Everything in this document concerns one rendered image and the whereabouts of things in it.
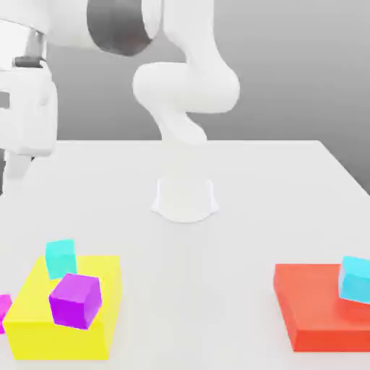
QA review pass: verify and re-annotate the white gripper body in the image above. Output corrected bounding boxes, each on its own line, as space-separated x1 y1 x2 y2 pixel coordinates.
0 67 59 158

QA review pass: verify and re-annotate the small turquoise cube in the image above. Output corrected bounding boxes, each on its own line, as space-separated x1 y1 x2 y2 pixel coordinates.
45 238 78 281

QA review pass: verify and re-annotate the small magenta cube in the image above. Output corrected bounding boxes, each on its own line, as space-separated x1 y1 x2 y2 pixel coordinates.
0 293 13 335

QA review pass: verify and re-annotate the small purple cube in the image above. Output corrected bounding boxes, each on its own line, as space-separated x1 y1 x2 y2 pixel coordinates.
48 272 103 331

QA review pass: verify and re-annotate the small sky blue cube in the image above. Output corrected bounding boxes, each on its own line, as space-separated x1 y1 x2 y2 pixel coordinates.
338 255 370 305

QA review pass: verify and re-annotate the large yellow box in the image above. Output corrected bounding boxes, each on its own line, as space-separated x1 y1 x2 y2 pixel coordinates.
2 254 123 361

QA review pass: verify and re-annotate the large orange-red box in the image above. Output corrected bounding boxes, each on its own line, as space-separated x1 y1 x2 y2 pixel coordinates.
272 263 370 353

